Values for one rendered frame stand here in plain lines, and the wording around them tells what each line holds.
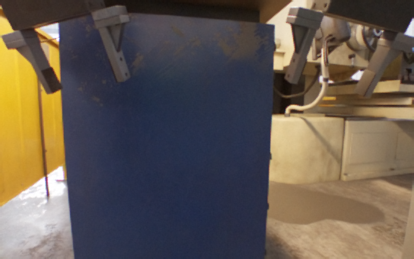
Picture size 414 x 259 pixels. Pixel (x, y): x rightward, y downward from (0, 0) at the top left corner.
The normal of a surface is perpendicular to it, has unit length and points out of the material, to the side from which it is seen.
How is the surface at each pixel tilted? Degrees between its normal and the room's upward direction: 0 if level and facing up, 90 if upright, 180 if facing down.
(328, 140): 90
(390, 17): 113
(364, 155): 90
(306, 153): 90
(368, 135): 90
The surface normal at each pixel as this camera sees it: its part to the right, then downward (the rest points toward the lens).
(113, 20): -0.08, 0.49
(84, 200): 0.18, 0.11
